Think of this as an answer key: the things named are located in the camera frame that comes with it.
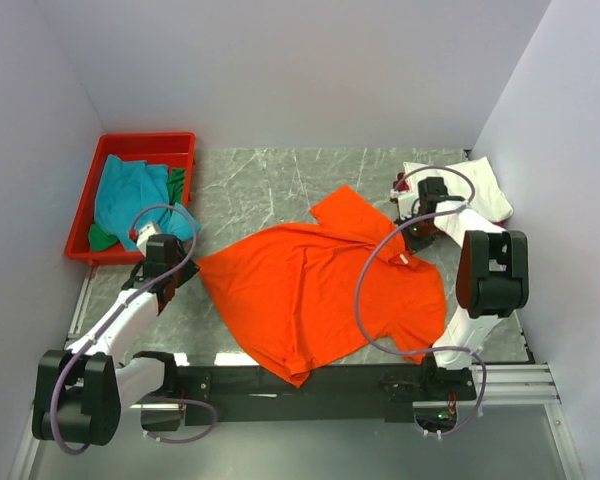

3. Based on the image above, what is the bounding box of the blue t shirt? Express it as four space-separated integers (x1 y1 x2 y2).
88 155 201 252

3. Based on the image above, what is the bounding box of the black mounting base bar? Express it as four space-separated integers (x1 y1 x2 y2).
139 363 476 434

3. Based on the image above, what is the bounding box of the folded red t shirt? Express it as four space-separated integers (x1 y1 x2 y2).
390 172 417 201

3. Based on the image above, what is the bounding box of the orange t shirt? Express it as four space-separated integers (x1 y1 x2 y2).
198 186 447 387

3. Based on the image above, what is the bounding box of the red plastic bin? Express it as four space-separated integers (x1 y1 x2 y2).
64 132 196 266

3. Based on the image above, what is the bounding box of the folded white t shirt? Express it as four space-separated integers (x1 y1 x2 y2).
404 157 514 223

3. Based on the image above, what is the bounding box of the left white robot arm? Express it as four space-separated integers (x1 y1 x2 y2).
31 234 199 454

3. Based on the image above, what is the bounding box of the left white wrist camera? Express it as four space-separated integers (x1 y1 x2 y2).
129 222 161 256

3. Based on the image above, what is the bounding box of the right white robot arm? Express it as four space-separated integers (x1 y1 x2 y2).
396 176 529 399

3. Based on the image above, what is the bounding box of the aluminium rail frame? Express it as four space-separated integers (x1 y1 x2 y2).
414 363 566 416

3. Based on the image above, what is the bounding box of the green t shirt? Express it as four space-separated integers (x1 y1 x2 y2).
87 162 186 252

